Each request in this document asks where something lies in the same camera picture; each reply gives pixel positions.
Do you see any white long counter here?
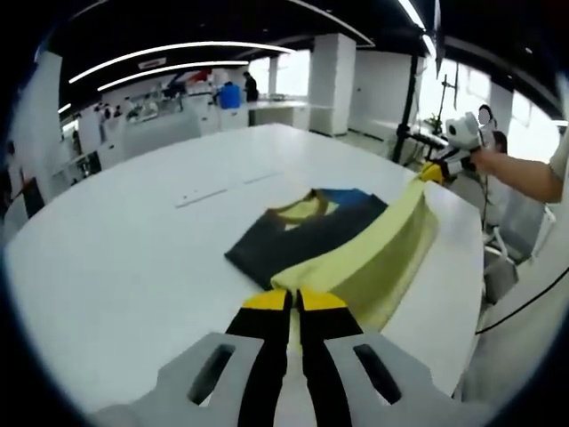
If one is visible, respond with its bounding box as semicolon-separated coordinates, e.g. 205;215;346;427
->
246;100;312;130

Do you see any black cable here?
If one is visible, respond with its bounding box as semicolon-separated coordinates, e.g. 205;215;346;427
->
474;265;569;335

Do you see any blue barrel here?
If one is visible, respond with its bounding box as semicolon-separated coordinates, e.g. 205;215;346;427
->
219;82;243;110

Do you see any black tripod stand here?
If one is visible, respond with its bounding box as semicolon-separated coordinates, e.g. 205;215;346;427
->
392;52;424;165

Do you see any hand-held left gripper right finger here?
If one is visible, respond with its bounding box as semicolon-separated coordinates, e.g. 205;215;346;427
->
295;287;500;427

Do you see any white template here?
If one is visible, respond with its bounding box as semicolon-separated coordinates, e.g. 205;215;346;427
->
173;170;286;209

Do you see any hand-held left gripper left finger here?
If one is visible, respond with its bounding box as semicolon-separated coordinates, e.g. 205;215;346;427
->
91;287;295;427

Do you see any small black cabinet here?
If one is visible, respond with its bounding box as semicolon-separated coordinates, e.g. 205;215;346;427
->
20;176;46;220

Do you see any white square pillar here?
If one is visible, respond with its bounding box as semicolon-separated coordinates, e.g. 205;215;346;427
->
25;52;64;180
308;32;357;138

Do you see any yellow black blue garment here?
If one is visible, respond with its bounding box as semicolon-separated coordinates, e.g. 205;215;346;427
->
223;171;442;334

